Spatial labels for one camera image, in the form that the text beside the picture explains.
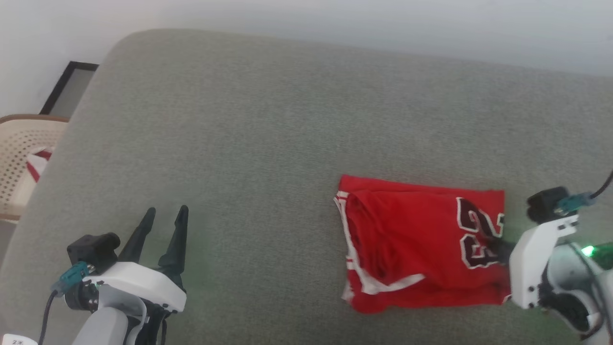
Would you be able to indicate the black framed panel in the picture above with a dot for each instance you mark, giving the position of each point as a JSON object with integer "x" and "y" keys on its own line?
{"x": 67, "y": 86}

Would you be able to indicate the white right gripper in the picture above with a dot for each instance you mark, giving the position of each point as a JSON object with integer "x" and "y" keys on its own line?
{"x": 527, "y": 268}

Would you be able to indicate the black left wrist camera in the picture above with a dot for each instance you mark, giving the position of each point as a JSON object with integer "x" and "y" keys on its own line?
{"x": 93, "y": 249}

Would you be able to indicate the grey fabric sofa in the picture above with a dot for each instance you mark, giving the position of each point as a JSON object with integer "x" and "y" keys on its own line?
{"x": 287, "y": 143}

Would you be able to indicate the red and white basketball jersey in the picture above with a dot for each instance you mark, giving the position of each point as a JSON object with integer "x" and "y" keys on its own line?
{"x": 412, "y": 239}

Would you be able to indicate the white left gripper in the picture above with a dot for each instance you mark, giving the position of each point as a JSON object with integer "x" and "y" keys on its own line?
{"x": 139, "y": 285}

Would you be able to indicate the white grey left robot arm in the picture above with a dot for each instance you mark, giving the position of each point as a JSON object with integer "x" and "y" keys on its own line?
{"x": 103, "y": 326}

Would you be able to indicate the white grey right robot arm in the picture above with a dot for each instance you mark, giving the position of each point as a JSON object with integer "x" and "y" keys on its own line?
{"x": 574, "y": 287}

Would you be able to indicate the beige woven laundry basket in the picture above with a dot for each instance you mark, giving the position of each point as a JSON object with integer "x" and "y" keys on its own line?
{"x": 17, "y": 158}

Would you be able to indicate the red white garment in basket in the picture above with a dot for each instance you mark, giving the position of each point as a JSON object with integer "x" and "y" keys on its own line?
{"x": 38, "y": 165}

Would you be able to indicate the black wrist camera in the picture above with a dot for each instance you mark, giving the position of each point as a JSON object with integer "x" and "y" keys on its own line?
{"x": 93, "y": 249}
{"x": 546, "y": 203}

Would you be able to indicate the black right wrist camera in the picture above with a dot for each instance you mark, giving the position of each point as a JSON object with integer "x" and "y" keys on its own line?
{"x": 546, "y": 203}

